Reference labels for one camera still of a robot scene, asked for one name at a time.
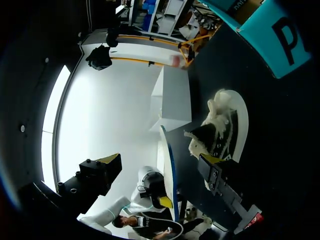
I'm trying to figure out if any black shoe with white sole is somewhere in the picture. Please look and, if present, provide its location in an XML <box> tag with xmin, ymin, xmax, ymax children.
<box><xmin>184</xmin><ymin>88</ymin><xmax>250</xmax><ymax>192</ymax></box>

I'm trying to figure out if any white cable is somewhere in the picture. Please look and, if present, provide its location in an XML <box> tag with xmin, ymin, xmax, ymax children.
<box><xmin>136</xmin><ymin>211</ymin><xmax>185</xmax><ymax>236</ymax></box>

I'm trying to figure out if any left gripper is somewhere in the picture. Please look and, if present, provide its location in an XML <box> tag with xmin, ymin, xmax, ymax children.
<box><xmin>138</xmin><ymin>171</ymin><xmax>174</xmax><ymax>210</ymax></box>

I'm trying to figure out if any person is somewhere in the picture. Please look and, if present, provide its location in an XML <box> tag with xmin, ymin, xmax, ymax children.
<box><xmin>111</xmin><ymin>214</ymin><xmax>214</xmax><ymax>239</ymax></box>

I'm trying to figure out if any teal box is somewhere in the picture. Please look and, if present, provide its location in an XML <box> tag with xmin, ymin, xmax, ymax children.
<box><xmin>196</xmin><ymin>0</ymin><xmax>314</xmax><ymax>80</ymax></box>

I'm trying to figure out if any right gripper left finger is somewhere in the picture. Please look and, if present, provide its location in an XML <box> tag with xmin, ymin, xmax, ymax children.
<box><xmin>57</xmin><ymin>152</ymin><xmax>123</xmax><ymax>216</ymax></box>

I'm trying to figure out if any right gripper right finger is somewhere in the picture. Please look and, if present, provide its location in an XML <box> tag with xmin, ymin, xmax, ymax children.
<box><xmin>198</xmin><ymin>152</ymin><xmax>263</xmax><ymax>232</ymax></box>

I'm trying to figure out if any white shoebox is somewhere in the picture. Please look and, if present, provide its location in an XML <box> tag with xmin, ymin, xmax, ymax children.
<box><xmin>148</xmin><ymin>65</ymin><xmax>193</xmax><ymax>133</ymax></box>

